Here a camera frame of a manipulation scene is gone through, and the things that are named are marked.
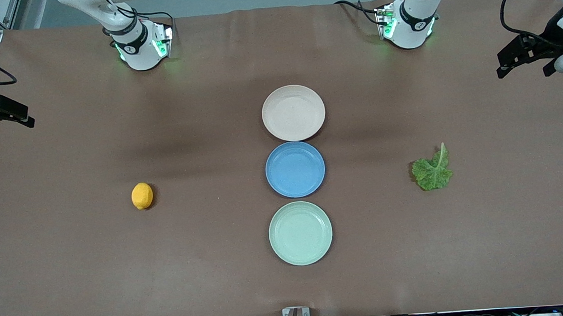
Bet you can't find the black base cable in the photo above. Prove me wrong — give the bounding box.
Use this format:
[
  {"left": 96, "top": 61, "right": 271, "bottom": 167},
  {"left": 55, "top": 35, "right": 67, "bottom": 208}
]
[
  {"left": 98, "top": 0, "right": 178, "bottom": 48},
  {"left": 334, "top": 0, "right": 383, "bottom": 29}
]

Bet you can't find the black left base cable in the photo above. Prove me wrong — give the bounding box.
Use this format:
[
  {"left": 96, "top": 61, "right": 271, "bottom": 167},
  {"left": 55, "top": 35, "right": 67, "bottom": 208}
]
[{"left": 334, "top": 0, "right": 383, "bottom": 29}]

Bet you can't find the yellow lemon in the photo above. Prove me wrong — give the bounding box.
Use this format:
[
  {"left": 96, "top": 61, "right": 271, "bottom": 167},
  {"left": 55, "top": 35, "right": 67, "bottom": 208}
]
[{"left": 130, "top": 182, "right": 155, "bottom": 211}]

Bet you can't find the beige round plate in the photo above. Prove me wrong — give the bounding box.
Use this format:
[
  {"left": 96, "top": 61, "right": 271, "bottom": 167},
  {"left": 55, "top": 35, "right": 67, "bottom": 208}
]
[{"left": 260, "top": 83, "right": 328, "bottom": 144}]

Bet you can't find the brown table mat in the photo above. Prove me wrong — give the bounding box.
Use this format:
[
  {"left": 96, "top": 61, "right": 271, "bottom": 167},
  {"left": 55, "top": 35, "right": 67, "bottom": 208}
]
[{"left": 0, "top": 0, "right": 563, "bottom": 316}]

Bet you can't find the black right base cable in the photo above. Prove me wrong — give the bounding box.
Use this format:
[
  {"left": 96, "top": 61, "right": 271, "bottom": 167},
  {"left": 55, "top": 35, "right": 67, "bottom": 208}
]
[{"left": 98, "top": 0, "right": 178, "bottom": 48}]

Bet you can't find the green lettuce leaf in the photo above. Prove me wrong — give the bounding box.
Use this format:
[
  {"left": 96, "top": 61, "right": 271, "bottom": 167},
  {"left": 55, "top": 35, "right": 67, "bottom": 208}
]
[{"left": 409, "top": 142, "right": 455, "bottom": 192}]

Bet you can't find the blue round plate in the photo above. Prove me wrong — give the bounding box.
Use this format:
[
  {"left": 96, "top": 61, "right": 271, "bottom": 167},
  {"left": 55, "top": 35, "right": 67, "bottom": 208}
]
[{"left": 263, "top": 140, "right": 328, "bottom": 200}]

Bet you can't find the pale green round plate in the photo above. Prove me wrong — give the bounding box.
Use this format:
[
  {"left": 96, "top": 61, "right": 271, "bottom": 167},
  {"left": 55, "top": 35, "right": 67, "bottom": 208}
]
[{"left": 266, "top": 199, "right": 336, "bottom": 268}]

